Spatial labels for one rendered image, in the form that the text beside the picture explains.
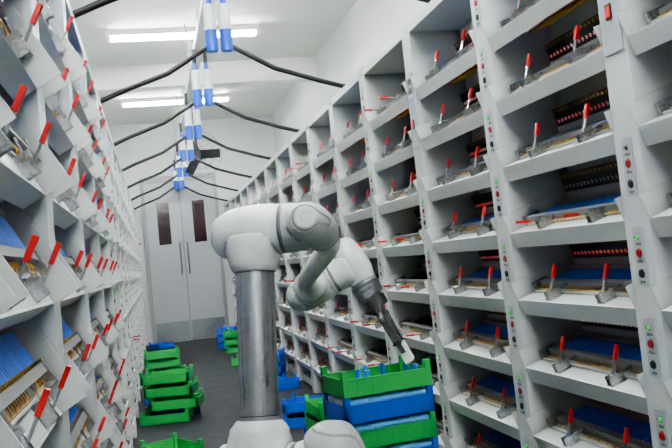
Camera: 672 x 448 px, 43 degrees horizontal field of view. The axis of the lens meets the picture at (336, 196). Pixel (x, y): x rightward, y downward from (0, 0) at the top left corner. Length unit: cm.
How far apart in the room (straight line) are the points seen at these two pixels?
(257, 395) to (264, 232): 41
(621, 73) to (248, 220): 97
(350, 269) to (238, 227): 61
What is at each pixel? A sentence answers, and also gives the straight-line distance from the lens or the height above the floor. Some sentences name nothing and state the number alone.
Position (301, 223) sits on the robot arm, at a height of 100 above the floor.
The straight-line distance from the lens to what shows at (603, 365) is 223.
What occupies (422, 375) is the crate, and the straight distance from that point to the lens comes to 274.
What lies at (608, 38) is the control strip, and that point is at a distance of 195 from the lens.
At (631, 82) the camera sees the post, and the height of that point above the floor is 121.
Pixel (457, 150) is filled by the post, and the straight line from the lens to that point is 319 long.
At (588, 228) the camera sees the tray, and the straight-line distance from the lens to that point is 208.
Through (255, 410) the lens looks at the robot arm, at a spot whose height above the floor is 55.
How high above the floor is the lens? 91
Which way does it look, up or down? 4 degrees up
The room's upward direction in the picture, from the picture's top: 6 degrees counter-clockwise
